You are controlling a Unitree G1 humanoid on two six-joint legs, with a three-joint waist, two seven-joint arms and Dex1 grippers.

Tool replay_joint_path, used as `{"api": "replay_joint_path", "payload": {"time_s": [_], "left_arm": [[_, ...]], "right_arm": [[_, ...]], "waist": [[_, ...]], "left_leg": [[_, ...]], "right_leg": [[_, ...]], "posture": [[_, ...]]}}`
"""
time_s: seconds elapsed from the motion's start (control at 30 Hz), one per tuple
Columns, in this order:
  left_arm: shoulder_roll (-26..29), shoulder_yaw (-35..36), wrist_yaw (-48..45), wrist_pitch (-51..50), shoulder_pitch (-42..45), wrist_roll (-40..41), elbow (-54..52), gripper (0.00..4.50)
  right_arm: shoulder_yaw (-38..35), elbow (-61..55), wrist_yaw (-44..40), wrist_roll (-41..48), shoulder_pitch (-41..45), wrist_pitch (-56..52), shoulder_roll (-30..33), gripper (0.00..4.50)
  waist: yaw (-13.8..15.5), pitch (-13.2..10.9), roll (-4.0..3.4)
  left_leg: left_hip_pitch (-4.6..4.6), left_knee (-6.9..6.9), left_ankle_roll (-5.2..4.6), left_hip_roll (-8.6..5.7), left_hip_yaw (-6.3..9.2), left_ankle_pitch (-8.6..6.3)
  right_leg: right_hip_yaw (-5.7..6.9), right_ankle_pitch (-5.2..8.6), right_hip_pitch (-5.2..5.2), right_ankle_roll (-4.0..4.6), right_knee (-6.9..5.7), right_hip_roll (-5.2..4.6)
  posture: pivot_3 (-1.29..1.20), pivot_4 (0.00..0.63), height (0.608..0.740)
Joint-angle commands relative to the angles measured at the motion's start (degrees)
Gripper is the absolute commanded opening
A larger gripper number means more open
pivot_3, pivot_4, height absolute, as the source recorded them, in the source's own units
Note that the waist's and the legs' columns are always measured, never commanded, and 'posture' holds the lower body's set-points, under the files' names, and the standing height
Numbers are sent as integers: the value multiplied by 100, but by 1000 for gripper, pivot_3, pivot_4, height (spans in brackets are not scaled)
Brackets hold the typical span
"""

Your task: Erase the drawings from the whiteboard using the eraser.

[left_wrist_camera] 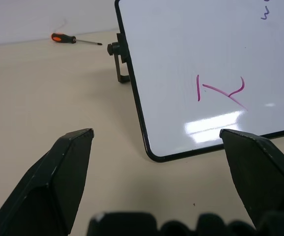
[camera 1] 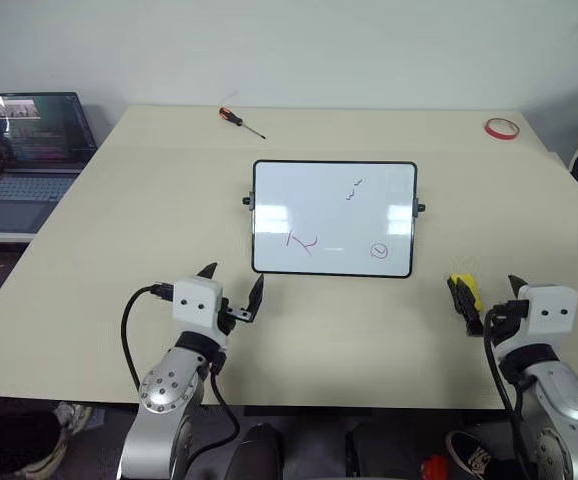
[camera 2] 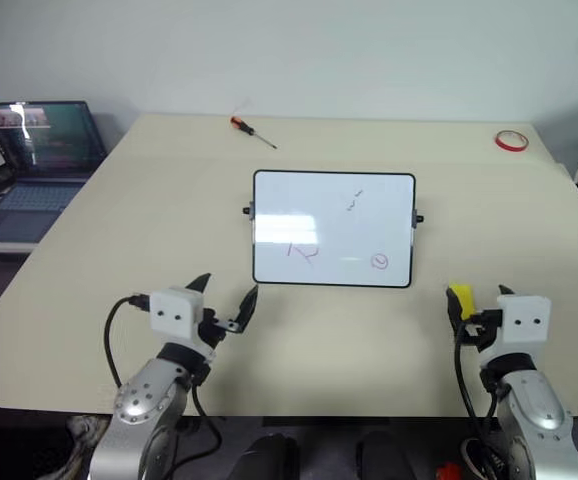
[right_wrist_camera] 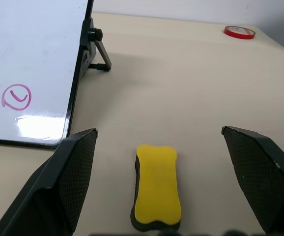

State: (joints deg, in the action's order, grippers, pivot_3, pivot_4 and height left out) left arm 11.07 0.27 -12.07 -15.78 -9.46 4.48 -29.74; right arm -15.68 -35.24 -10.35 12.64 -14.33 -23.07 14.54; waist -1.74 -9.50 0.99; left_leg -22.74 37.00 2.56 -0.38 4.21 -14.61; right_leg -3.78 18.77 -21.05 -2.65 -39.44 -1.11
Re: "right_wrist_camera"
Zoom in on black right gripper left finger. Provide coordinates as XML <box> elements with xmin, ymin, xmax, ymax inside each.
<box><xmin>0</xmin><ymin>128</ymin><xmax>99</xmax><ymax>236</ymax></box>

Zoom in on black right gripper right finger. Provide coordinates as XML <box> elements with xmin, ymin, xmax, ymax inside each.
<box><xmin>221</xmin><ymin>125</ymin><xmax>284</xmax><ymax>236</ymax></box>

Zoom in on yellow and black eraser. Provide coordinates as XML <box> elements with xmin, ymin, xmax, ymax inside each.
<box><xmin>130</xmin><ymin>144</ymin><xmax>183</xmax><ymax>232</ymax></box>

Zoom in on black framed whiteboard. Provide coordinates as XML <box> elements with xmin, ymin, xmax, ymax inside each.
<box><xmin>0</xmin><ymin>0</ymin><xmax>95</xmax><ymax>149</ymax></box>

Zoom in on black whiteboard stand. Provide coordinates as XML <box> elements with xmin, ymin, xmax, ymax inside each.
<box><xmin>78</xmin><ymin>16</ymin><xmax>113</xmax><ymax>76</ymax></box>

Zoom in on red tape roll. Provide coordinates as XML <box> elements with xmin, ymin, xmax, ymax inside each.
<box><xmin>224</xmin><ymin>25</ymin><xmax>256</xmax><ymax>40</ymax></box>

